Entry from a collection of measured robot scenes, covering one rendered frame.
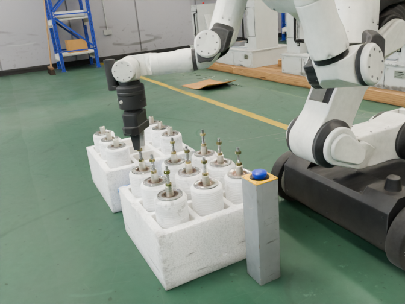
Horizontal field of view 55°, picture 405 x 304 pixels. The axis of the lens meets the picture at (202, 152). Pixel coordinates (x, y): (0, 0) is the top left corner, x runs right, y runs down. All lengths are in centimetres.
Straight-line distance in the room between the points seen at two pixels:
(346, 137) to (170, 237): 56
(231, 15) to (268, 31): 335
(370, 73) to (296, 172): 72
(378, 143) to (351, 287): 45
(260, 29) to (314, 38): 374
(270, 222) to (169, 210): 28
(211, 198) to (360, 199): 44
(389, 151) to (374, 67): 63
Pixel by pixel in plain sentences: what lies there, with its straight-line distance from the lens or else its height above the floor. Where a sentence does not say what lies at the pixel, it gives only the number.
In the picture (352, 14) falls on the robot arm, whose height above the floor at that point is 71.
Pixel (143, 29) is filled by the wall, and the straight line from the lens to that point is 768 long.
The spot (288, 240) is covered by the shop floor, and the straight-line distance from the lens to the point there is 136.
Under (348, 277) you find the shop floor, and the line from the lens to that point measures 123.
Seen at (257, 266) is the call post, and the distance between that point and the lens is 115.
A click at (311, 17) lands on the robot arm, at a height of 71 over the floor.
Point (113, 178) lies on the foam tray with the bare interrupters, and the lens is 159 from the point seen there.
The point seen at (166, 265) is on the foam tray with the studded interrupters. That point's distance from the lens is 114.
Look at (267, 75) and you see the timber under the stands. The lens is 410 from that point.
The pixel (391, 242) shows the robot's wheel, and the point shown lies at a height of 11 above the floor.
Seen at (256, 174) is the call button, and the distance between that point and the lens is 103.
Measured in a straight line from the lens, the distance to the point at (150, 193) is 121.
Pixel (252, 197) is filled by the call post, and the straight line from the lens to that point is 104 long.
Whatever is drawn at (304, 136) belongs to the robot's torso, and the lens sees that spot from 118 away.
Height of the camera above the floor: 74
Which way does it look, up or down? 20 degrees down
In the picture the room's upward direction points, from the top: 5 degrees counter-clockwise
